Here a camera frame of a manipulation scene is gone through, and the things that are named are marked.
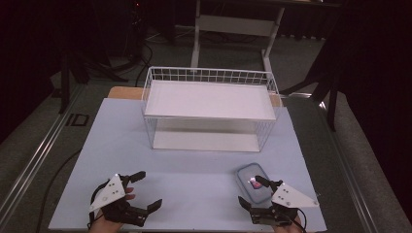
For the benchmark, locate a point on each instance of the person's right hand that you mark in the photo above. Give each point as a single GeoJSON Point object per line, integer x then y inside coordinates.
{"type": "Point", "coordinates": [285, 229]}

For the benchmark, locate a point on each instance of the white metal table frame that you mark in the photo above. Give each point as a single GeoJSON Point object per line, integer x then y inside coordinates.
{"type": "Point", "coordinates": [236, 25]}

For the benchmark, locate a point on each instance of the person's left hand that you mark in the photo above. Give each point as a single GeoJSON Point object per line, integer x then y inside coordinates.
{"type": "Point", "coordinates": [105, 226]}

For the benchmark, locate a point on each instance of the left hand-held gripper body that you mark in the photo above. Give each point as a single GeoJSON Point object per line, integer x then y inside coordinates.
{"type": "Point", "coordinates": [111, 191]}

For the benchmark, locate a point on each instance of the black stand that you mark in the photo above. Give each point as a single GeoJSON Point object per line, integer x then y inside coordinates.
{"type": "Point", "coordinates": [331, 106]}
{"type": "Point", "coordinates": [64, 90]}

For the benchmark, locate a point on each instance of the light blue table mat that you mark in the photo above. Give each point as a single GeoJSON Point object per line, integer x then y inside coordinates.
{"type": "Point", "coordinates": [194, 187]}

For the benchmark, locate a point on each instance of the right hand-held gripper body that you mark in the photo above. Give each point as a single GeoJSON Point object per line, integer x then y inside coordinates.
{"type": "Point", "coordinates": [291, 198]}

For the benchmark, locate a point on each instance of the metal floor rail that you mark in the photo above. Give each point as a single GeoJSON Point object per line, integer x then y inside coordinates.
{"type": "Point", "coordinates": [32, 161]}
{"type": "Point", "coordinates": [353, 191]}

